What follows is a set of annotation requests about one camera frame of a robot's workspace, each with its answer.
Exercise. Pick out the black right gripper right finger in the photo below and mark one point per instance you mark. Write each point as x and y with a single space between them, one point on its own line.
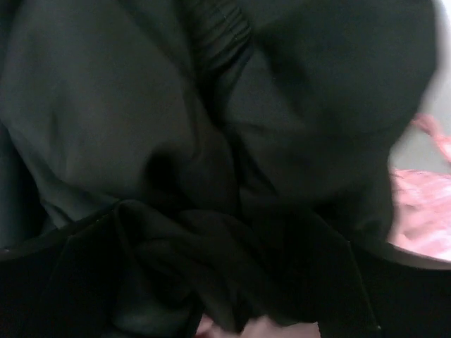
372 289

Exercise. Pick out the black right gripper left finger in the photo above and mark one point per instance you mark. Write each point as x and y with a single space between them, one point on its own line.
61 284

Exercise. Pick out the pink trousers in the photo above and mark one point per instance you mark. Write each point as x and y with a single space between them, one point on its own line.
422 212

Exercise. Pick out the black trousers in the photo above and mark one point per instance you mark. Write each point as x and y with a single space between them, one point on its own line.
221 139

